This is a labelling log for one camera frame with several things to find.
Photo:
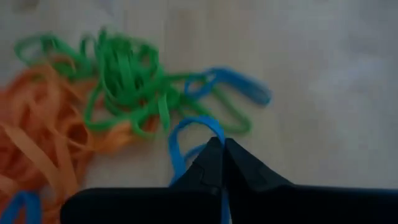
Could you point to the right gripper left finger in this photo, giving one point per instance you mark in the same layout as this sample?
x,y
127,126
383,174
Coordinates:
x,y
202,180

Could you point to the green rubber band bunch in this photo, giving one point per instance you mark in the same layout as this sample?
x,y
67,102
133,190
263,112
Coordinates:
x,y
124,77

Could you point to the orange rubber band bunch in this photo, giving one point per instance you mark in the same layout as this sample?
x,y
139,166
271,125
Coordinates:
x,y
31,140

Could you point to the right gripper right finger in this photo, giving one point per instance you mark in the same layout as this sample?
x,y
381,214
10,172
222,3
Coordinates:
x,y
248,186

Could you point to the blue rubber band bunch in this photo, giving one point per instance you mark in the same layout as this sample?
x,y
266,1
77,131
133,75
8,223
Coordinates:
x,y
18,199

